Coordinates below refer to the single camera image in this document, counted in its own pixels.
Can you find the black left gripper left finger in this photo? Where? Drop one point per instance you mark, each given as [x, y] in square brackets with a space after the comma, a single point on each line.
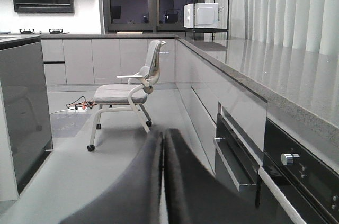
[135, 196]

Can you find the grey white rolling chair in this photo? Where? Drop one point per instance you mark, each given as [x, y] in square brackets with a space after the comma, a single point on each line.
[130, 96]

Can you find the white pleated curtain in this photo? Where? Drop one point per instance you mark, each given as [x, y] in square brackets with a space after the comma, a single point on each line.
[311, 25]

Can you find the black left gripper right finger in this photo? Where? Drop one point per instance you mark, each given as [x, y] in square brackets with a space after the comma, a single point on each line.
[193, 195]

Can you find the dark grey island cabinet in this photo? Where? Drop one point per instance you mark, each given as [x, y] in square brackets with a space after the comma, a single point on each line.
[26, 138]

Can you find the white power strip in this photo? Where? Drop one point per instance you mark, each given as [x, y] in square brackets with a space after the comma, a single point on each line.
[80, 110]

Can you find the black metal microwave rack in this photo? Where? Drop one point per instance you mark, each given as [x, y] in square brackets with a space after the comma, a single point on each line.
[195, 31]

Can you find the grey kitchen cabinet run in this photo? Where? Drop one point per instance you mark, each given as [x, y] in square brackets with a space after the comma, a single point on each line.
[202, 87]

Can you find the dark framed window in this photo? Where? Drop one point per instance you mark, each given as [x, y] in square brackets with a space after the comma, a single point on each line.
[143, 15]

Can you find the white microwave oven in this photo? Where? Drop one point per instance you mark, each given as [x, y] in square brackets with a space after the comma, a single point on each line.
[201, 15]

